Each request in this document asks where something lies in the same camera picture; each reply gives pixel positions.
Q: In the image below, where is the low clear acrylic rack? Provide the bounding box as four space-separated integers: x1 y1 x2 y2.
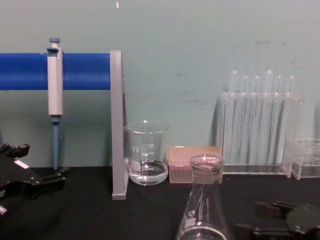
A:
290 137 320 180

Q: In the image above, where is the pink pipette tip box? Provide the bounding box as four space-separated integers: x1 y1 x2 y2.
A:
165 145 224 185

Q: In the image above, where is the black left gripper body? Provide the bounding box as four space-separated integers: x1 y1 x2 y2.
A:
0 152 46 201

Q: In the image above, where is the clear glass beaker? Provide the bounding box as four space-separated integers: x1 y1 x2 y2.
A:
125 120 171 186

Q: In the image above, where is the blue and grey pipette stand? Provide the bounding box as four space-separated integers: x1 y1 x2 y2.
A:
0 50 130 202

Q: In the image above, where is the clear glass conical flask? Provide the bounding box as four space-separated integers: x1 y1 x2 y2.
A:
175 154 232 240

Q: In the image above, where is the black table cloth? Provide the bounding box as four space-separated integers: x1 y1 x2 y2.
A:
0 165 320 240

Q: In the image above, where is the tall clear acrylic tube rack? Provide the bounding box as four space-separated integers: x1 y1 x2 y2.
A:
215 89 305 179

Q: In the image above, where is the grey pipette with blue tip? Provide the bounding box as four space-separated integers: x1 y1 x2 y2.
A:
46 36 64 171

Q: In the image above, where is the clear plastic test tube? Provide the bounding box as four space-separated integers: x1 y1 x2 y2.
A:
261 70 274 158
240 75 250 156
273 75 284 158
251 75 261 158
285 75 295 141
230 70 241 153

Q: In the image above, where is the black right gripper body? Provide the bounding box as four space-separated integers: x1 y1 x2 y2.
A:
252 204 320 240

